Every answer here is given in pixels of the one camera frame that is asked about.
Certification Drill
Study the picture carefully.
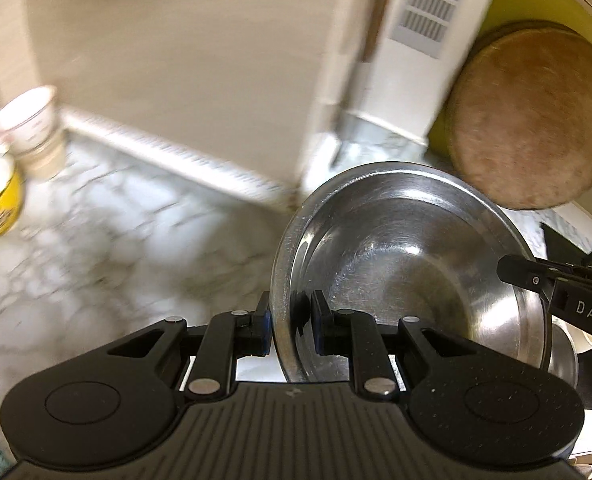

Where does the cream plastic bowl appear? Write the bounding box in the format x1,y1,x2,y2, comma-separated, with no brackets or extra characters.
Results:
564,322,592,354

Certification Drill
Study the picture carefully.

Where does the wide stainless steel bowl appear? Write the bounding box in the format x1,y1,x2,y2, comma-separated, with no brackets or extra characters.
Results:
270,162,552,382

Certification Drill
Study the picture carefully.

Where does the yellow-green plastic cutting board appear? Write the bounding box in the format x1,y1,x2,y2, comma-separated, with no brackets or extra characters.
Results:
427,0,592,151

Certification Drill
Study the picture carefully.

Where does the steel cleaver with wooden handle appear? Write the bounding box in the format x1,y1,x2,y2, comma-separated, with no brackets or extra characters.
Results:
329,0,388,168

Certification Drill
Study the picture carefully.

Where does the grey ventilation grille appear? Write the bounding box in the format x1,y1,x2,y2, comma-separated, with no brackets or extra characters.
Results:
391,0,460,58

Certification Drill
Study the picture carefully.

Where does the pink handled steel bowl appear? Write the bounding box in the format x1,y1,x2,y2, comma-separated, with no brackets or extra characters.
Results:
547,324,579,389

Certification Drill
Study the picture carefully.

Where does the round wooden cutting board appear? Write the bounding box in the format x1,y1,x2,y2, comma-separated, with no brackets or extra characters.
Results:
445,21,592,210

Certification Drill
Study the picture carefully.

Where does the black gas stove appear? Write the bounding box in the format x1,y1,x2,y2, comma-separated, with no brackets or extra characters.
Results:
540,223,592,266

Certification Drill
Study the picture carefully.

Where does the white dotted small bowl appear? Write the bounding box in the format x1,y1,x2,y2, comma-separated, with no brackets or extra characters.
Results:
0,84,57,154

